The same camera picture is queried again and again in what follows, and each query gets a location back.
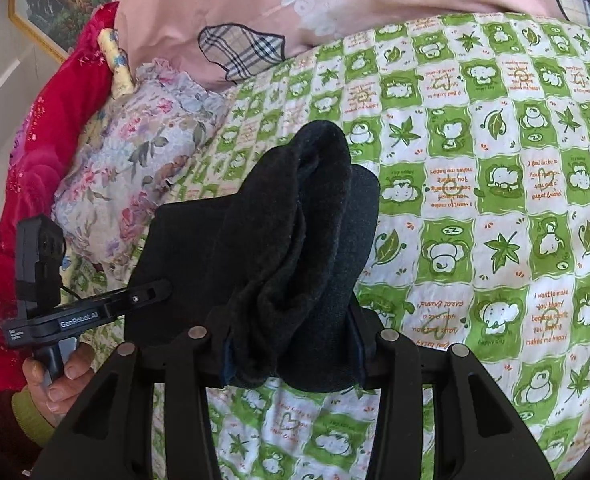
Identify green checked bed sheet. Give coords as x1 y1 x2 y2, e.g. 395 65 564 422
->
65 12 590 480

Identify framed landscape painting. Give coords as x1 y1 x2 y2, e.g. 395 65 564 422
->
9 0 136 63

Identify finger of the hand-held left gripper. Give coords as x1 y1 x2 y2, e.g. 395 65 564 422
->
106 280 174 319

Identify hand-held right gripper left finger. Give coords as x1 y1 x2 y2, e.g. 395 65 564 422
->
32 326 237 480

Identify person's left forearm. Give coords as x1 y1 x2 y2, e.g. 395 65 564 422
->
0 387 58 480

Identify yellow floral cloth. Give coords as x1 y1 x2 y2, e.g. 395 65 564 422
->
97 30 136 99

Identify floral ruffled pillow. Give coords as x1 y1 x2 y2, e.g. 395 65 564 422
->
52 57 231 281

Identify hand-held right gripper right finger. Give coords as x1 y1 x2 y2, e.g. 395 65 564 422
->
347 302 556 480

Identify black pants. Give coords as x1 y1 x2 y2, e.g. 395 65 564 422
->
125 120 381 396

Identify red embroidered blanket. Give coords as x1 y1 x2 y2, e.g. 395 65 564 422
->
0 2 120 401

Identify person's left hand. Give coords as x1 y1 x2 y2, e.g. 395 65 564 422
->
22 342 96 416

